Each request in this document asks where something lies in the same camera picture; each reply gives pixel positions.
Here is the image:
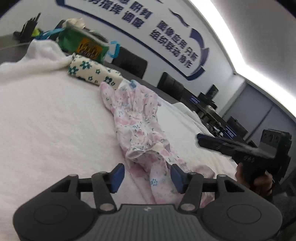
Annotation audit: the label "blue wall lettering sign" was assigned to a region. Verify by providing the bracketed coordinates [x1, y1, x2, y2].
[55, 0, 211, 80]

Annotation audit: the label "person's right forearm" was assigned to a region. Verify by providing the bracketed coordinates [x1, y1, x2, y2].
[266, 183, 296, 234]

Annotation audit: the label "ceiling light strip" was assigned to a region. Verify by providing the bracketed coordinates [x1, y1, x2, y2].
[190, 0, 296, 105]

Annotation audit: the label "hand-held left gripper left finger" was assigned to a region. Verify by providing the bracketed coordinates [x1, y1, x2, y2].
[45, 163, 125, 212]

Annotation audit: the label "pink floral garment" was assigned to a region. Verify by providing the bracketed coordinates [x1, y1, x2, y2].
[99, 79, 215, 209]

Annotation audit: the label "black office chair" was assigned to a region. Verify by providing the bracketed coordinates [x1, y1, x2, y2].
[158, 72, 185, 103]
[112, 47, 148, 79]

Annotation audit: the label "black walkie-talkie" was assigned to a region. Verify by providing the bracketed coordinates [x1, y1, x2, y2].
[14, 13, 42, 43]

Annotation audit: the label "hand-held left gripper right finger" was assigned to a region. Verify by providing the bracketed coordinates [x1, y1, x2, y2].
[171, 164, 250, 212]

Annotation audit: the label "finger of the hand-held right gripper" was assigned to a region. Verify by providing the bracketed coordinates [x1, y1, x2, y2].
[196, 133, 260, 160]

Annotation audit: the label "person's right hand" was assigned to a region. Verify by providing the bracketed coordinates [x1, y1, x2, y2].
[235, 162, 274, 198]

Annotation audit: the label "cream folded cloth teal flowers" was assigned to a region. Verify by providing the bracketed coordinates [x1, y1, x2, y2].
[67, 53, 123, 90]

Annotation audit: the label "white towel blanket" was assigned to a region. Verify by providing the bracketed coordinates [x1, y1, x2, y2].
[0, 38, 240, 241]

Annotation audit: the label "black desk monitor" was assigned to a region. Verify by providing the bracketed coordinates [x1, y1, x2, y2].
[208, 85, 219, 98]
[227, 116, 248, 140]

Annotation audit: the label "green bag blue straps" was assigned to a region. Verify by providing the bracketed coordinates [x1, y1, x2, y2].
[38, 22, 121, 64]

